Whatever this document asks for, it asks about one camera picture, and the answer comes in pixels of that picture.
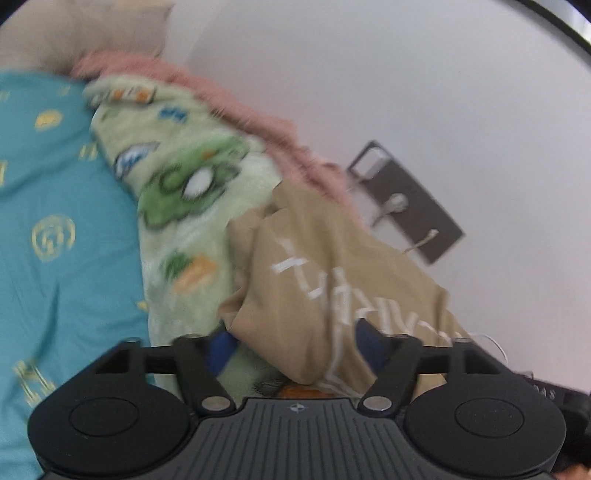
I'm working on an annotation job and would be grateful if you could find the grey pillow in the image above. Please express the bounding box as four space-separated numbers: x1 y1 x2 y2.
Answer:
0 0 174 75

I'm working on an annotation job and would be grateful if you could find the green cartoon fleece blanket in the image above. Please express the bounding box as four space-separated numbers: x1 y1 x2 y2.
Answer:
83 76 296 400

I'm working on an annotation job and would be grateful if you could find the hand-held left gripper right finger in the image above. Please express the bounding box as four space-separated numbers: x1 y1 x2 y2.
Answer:
355 318 506 416

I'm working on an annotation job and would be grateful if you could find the white charger cable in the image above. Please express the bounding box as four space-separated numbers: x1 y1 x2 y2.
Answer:
369 193 408 228
405 230 439 254

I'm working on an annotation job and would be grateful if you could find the tan printed T-shirt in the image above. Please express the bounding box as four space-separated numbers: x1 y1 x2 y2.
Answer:
217 178 504 398

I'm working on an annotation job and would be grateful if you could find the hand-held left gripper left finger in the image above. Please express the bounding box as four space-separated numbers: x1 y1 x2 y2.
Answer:
92 330 237 414

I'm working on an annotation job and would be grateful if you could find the grey wall socket panel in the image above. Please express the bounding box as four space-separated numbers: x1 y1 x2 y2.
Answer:
347 140 465 265

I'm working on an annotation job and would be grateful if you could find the teal smiley bed sheet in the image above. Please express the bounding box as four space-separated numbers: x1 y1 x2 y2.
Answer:
0 69 155 480

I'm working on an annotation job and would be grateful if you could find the pink fluffy blanket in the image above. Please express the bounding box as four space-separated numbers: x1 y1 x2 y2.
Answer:
71 51 365 222

